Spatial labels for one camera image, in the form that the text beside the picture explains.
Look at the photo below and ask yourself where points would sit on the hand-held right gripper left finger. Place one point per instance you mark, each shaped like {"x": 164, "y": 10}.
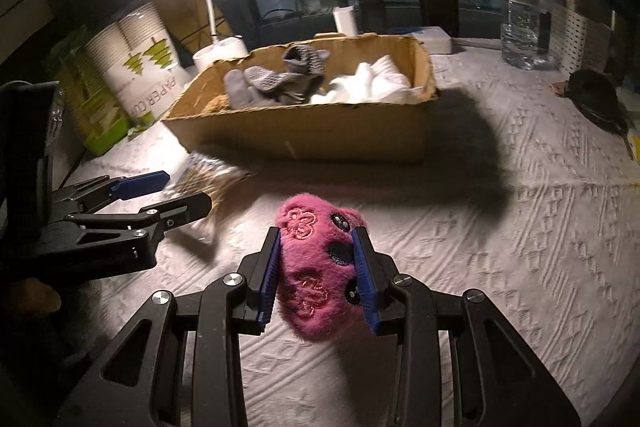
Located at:
{"x": 267, "y": 282}

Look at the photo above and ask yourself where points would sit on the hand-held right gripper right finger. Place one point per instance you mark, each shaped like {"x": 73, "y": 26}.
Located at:
{"x": 367, "y": 287}

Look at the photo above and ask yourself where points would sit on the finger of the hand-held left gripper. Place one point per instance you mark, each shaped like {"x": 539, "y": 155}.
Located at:
{"x": 180, "y": 209}
{"x": 140, "y": 185}

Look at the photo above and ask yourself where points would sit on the clear snack packet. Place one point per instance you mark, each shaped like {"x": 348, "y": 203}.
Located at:
{"x": 210, "y": 174}

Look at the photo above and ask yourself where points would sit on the pink plush toy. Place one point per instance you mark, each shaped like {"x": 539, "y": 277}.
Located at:
{"x": 315, "y": 267}

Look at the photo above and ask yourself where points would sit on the light grey glove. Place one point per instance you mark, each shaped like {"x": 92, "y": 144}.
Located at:
{"x": 237, "y": 89}

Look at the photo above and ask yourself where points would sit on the cardboard box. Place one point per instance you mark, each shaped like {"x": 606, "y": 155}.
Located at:
{"x": 300, "y": 132}

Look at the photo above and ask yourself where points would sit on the grey dotted sock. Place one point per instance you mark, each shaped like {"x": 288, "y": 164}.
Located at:
{"x": 270, "y": 79}

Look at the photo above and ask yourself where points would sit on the grey striped sock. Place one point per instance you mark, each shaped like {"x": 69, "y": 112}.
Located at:
{"x": 307, "y": 59}

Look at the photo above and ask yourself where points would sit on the white cloth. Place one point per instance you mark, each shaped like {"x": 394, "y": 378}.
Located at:
{"x": 370, "y": 82}

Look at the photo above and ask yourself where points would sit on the green paper cup pack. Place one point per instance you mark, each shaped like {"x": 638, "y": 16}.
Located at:
{"x": 95, "y": 122}

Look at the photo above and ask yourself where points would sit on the white paper cup pack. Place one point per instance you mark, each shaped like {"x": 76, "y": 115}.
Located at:
{"x": 135, "y": 72}

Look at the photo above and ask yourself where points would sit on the white quilted table cover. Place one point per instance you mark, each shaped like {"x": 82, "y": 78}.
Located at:
{"x": 500, "y": 257}

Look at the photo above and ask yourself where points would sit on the white blue tissue box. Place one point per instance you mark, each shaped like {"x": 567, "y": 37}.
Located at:
{"x": 431, "y": 39}

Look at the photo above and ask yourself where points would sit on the black computer mouse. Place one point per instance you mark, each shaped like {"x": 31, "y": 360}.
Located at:
{"x": 597, "y": 99}

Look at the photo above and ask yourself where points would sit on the yellow box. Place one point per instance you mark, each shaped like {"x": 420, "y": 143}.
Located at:
{"x": 634, "y": 149}

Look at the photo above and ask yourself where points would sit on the white perforated holder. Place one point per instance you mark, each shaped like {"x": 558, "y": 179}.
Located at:
{"x": 577, "y": 39}

